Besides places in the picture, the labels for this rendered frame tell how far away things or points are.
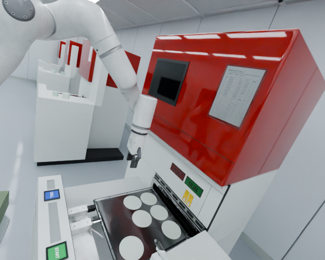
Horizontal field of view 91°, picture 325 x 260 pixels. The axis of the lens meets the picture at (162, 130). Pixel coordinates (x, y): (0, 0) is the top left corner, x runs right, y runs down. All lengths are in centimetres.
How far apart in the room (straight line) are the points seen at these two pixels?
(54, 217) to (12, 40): 60
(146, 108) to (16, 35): 42
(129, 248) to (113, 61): 71
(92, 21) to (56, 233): 71
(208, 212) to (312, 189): 150
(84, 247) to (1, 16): 75
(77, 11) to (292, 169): 216
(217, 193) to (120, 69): 65
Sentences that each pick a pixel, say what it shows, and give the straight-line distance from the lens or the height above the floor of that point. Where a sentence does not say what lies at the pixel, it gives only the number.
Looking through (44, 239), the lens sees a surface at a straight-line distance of 74.
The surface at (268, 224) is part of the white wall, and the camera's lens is 244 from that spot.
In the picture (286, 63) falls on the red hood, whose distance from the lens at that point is 69.
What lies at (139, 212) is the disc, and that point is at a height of 90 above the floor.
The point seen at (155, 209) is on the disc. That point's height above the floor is 90.
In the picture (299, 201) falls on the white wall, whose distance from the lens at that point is 226.
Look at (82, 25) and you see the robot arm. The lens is 62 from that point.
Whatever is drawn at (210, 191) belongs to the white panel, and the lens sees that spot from 82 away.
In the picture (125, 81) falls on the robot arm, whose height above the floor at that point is 151.
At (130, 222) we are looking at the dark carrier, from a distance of 87.
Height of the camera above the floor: 155
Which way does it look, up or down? 16 degrees down
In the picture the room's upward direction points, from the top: 18 degrees clockwise
